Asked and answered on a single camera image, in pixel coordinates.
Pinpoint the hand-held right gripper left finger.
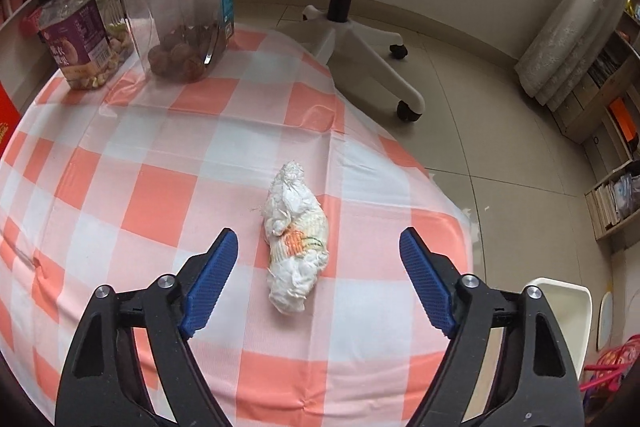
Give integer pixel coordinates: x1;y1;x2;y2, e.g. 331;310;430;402
55;228;239;427

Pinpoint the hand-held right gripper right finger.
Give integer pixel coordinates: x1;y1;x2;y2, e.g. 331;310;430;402
399;227;586;427

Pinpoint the white plastic wrapper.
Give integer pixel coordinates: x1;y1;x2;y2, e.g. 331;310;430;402
259;161;331;316

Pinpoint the orange white checkered tablecloth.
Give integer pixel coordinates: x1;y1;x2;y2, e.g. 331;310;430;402
0;23;476;427

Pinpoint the white bathroom scale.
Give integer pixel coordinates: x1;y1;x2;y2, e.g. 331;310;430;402
597;291;615;353

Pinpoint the stack of books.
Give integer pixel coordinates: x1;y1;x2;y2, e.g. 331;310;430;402
584;179;624;231

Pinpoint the pink plastic chair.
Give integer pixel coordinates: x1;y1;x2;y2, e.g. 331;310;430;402
580;358;634;396

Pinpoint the colourful pink bag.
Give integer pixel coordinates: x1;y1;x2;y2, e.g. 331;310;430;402
594;338;640;371

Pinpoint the white blue plastic bag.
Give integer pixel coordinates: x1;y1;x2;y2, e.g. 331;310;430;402
613;174;640;221

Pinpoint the wooden desk shelf unit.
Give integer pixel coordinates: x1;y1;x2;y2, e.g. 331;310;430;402
547;0;640;243

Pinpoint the grey white office chair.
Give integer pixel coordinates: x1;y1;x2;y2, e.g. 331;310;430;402
217;0;519;124

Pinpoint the orange box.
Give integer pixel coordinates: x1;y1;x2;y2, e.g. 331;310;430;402
607;98;636;143

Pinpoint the red box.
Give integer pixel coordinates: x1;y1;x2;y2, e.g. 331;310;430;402
0;82;22;158

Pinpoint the purple label nut jar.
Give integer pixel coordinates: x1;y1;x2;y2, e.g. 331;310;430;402
37;0;136;92

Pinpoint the beige curtain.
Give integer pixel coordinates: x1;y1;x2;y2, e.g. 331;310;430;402
514;0;639;108

